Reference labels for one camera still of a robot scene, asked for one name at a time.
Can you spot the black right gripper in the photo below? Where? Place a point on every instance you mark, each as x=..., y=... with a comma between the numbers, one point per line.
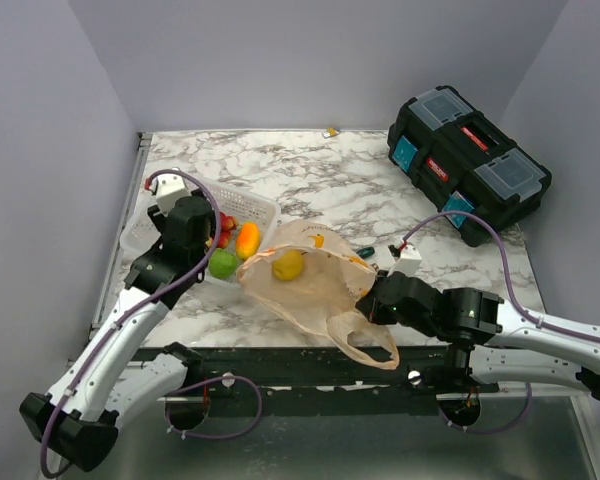
x=369, y=304

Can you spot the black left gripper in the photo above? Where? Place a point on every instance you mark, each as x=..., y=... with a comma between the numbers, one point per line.
x=160, y=219

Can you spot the green fake guava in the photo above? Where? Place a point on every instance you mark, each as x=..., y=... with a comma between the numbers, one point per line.
x=222, y=264

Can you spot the orange fake mango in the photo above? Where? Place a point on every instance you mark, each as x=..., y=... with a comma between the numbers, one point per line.
x=248, y=241

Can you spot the peach banana-print plastic bag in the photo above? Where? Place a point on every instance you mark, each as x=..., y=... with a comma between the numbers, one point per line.
x=321, y=300

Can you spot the yellow fake fruit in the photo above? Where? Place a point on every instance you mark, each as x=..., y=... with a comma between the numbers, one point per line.
x=289, y=265

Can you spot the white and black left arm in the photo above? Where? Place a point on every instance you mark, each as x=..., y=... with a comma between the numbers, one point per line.
x=76, y=418

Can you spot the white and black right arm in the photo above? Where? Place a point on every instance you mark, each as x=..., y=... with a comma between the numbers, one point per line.
x=488, y=339

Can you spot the red fake cherry bunch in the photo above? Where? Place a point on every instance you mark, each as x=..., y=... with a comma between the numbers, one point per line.
x=228, y=226

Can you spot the white perforated plastic basket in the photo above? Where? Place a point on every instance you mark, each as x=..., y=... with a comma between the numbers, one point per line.
x=240, y=210

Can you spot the black toolbox with blue latches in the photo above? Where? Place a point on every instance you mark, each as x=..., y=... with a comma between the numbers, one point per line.
x=461, y=161

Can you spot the yellow hex key set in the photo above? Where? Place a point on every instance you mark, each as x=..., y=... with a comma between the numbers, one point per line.
x=330, y=133

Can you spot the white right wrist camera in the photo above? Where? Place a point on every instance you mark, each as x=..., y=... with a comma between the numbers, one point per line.
x=407, y=259

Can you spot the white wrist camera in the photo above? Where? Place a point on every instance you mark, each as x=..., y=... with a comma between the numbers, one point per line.
x=167, y=189
x=407, y=259

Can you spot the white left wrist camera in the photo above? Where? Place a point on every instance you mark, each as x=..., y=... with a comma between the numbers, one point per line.
x=167, y=189

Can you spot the green-handled screwdriver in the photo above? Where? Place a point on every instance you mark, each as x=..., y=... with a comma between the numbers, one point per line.
x=366, y=252

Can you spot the black mounting rail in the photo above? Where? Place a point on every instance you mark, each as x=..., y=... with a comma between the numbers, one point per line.
x=318, y=381

